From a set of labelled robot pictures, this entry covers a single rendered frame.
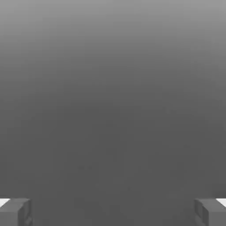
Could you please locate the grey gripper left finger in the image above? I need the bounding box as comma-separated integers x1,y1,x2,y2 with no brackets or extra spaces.
0,197,34,226

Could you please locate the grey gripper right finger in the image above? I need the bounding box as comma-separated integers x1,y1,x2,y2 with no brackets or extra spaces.
193,198,226,226

